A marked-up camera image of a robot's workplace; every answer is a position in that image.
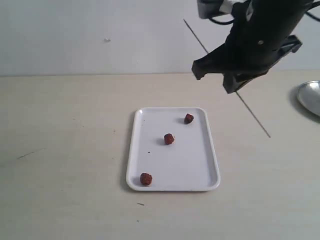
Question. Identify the round metal plate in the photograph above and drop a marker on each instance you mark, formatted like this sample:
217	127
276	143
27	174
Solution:
308	95

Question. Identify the thin metal skewer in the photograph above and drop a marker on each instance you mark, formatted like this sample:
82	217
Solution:
238	95

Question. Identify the white rectangular plastic tray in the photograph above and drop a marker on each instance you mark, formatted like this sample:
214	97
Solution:
189	164

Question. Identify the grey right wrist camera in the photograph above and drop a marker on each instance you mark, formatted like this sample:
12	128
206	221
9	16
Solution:
208	9

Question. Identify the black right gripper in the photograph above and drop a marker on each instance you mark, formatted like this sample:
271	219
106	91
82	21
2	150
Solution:
260	36

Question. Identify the red meat chunk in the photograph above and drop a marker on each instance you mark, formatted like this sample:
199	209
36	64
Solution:
169	139
188	118
145	179

